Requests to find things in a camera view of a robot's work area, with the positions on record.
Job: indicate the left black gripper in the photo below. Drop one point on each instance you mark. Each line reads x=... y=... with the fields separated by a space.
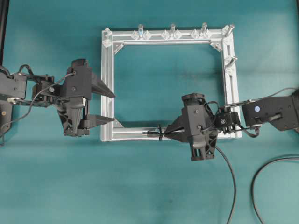
x=75 y=94

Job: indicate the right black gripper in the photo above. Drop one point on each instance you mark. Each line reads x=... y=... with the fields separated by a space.
x=197 y=121

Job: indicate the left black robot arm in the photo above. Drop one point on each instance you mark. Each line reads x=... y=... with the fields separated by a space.
x=27 y=89

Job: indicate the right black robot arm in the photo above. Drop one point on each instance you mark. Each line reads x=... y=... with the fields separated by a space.
x=281 y=112

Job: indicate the clear corner block left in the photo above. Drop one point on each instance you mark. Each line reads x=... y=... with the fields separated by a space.
x=107 y=37

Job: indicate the clear peg with blue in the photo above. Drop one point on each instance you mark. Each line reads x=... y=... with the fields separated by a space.
x=141 y=34

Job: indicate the clear side peg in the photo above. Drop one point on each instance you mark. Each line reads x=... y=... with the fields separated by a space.
x=229 y=61

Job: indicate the clear acrylic peg middle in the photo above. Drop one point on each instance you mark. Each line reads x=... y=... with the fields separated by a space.
x=172 y=33

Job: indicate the clear acrylic peg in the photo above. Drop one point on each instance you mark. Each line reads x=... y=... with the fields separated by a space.
x=172 y=33
x=203 y=33

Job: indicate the clear acrylic peg right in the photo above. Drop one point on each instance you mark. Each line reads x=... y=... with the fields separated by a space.
x=203 y=33

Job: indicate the clear corner peg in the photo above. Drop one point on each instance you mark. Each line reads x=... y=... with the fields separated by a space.
x=227 y=30

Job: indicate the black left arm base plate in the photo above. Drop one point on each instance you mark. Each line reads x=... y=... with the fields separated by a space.
x=6 y=113

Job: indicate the silver aluminium extrusion frame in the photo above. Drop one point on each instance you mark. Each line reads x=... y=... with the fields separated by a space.
x=115 y=131

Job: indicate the black vertical rail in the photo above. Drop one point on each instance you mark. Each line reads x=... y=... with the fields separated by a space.
x=4 y=8

